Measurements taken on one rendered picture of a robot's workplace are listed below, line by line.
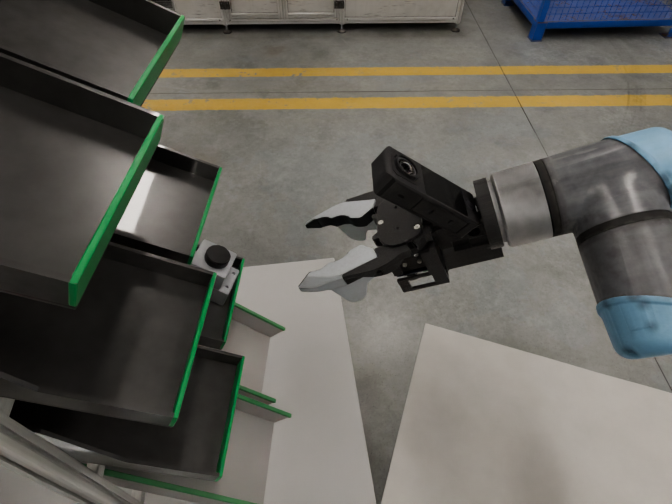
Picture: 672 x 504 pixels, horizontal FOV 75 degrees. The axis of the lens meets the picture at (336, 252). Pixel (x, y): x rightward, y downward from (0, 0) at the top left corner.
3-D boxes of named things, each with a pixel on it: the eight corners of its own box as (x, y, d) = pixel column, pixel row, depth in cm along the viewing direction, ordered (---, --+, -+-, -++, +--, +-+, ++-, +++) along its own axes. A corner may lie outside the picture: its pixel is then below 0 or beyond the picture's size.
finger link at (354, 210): (323, 250, 56) (388, 253, 51) (300, 220, 52) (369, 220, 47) (332, 231, 58) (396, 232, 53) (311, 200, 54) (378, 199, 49)
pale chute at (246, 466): (273, 420, 69) (291, 413, 66) (260, 517, 60) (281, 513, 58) (95, 356, 54) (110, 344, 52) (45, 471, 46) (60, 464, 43)
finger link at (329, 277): (326, 329, 48) (399, 287, 47) (300, 301, 44) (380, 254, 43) (318, 309, 50) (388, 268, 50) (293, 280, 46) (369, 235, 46)
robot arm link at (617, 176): (714, 192, 34) (671, 101, 36) (558, 230, 37) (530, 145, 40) (684, 225, 40) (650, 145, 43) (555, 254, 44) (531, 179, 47)
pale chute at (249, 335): (269, 336, 79) (285, 327, 76) (258, 409, 70) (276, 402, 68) (117, 262, 64) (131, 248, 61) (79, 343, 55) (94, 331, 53)
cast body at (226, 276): (234, 281, 61) (248, 252, 56) (222, 306, 58) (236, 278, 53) (176, 255, 59) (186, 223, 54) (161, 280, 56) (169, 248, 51)
